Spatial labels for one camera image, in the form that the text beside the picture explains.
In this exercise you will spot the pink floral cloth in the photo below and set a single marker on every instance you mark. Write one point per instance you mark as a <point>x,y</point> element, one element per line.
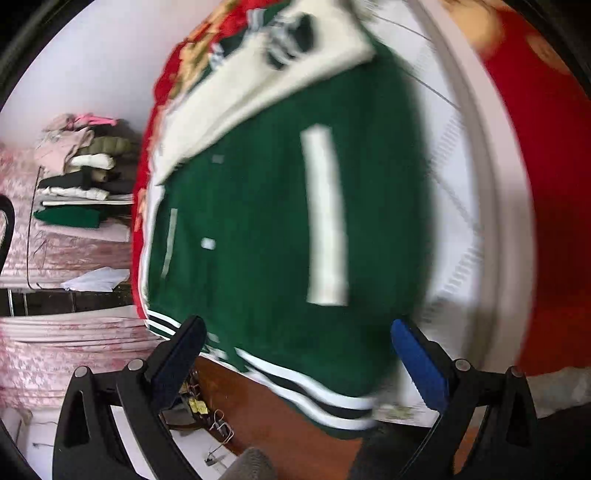
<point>55,350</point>
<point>69,258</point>

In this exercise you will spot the black chair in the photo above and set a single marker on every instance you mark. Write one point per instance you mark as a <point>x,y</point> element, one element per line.
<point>5,230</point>

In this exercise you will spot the brown wooden board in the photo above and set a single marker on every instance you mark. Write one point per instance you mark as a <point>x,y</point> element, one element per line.
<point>263,415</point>

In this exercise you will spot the dark cloth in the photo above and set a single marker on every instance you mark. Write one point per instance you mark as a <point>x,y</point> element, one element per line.
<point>392,454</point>

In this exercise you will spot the white quilted sheet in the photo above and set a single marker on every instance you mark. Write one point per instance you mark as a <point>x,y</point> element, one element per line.
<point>457,194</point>

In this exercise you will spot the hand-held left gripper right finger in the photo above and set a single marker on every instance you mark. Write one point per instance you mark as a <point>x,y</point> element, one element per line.
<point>418,362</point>

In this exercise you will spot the stack of folded clothes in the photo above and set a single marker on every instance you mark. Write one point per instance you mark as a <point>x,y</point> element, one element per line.
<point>87,159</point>

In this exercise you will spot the green and white varsity jacket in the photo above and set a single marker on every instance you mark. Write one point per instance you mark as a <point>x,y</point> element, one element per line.
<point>258,207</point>

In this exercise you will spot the yellow tagged clip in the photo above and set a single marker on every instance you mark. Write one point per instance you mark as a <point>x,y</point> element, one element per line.
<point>197,406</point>

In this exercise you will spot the white crumpled cloth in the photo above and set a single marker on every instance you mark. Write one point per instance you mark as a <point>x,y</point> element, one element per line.
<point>94,279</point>

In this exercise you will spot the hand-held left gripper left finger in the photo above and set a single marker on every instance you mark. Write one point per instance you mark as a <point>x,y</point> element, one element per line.
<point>178,357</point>

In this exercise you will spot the light grey cloth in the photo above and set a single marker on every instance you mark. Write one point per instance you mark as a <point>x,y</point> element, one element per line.
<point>561,390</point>

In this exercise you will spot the red floral blanket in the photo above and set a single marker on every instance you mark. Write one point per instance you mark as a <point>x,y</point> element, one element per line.
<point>545,184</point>

